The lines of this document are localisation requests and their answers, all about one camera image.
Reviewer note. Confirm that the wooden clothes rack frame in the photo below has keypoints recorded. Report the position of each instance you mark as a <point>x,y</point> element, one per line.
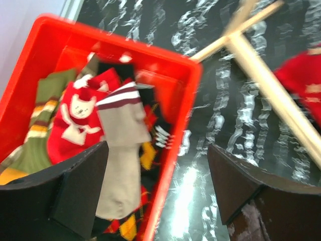
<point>234,40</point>

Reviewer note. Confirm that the red cat pattern sock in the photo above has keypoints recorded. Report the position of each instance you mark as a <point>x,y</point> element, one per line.
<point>76,125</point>

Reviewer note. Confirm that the black argyle sock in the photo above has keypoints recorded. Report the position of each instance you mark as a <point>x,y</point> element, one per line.
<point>149,155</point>

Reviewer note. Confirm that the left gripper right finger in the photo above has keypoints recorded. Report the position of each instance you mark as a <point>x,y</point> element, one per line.
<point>257,205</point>

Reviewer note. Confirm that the red cartoon patterned blanket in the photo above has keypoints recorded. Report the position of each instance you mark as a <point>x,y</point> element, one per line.
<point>300,76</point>

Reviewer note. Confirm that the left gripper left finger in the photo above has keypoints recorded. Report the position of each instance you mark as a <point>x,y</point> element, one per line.
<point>57,203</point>

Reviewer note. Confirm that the olive green striped sock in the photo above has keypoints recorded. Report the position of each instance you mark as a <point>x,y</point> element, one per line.
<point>32,155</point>

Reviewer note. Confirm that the red plastic bin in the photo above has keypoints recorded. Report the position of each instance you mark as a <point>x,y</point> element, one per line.
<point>54,45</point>

